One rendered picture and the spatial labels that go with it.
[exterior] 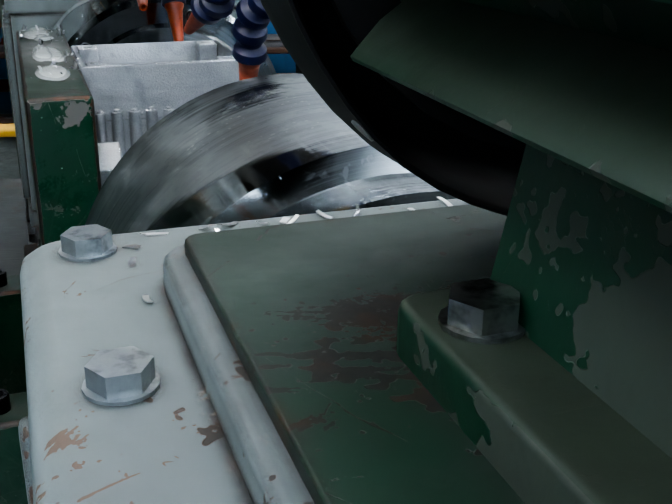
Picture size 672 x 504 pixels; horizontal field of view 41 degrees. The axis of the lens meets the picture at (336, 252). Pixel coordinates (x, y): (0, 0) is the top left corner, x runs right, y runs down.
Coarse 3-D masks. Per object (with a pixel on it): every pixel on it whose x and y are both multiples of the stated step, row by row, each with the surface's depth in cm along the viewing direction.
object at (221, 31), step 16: (80, 0) 101; (96, 0) 96; (112, 0) 91; (128, 0) 88; (160, 0) 89; (64, 16) 100; (80, 16) 93; (96, 16) 88; (112, 16) 88; (128, 16) 88; (144, 16) 89; (160, 16) 89; (64, 32) 93; (80, 32) 87; (96, 32) 88; (112, 32) 88; (128, 32) 88; (144, 32) 89; (160, 32) 89; (208, 32) 91; (224, 32) 92; (272, 64) 95
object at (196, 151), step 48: (240, 96) 47; (288, 96) 46; (144, 144) 48; (192, 144) 44; (240, 144) 41; (288, 144) 39; (336, 144) 37; (144, 192) 43; (192, 192) 39; (240, 192) 36; (288, 192) 36; (336, 192) 36; (384, 192) 35; (432, 192) 35
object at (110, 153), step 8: (104, 144) 64; (112, 144) 65; (104, 152) 64; (112, 152) 64; (120, 152) 65; (104, 160) 64; (112, 160) 64; (104, 168) 64; (112, 168) 64; (104, 176) 64
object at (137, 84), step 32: (96, 64) 64; (128, 64) 64; (160, 64) 65; (192, 64) 66; (224, 64) 67; (96, 96) 64; (128, 96) 65; (160, 96) 66; (192, 96) 67; (96, 128) 65; (128, 128) 66
